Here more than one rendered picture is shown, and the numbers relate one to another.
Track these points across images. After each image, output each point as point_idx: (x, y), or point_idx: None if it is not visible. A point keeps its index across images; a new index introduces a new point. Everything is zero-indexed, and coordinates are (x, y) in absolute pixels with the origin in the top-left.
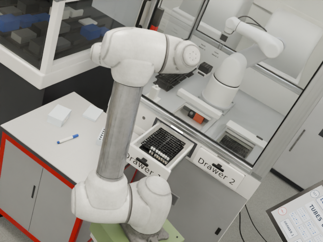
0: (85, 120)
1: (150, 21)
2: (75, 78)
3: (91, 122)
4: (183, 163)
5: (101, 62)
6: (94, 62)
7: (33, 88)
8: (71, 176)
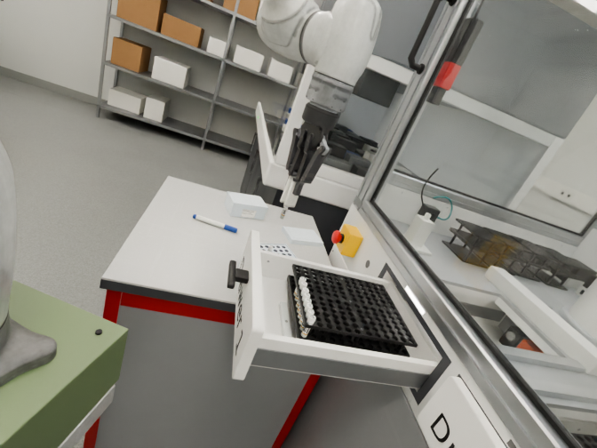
0: (280, 234)
1: (442, 50)
2: (334, 213)
3: (284, 240)
4: (397, 415)
5: (261, 21)
6: (258, 32)
7: (271, 195)
8: (129, 244)
